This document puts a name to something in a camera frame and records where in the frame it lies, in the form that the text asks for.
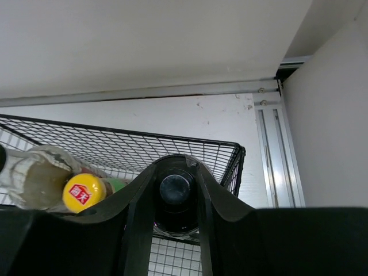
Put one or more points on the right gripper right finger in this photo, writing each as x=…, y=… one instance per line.
x=237, y=239

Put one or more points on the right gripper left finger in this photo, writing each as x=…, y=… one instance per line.
x=112, y=237

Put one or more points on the green-label chili sauce bottle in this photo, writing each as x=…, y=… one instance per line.
x=85, y=190

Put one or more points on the tall red-label sauce bottle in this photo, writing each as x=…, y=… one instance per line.
x=35, y=179

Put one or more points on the aluminium frame rail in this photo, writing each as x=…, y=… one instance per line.
x=250, y=113

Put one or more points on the black wire basket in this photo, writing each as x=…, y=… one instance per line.
x=126, y=154

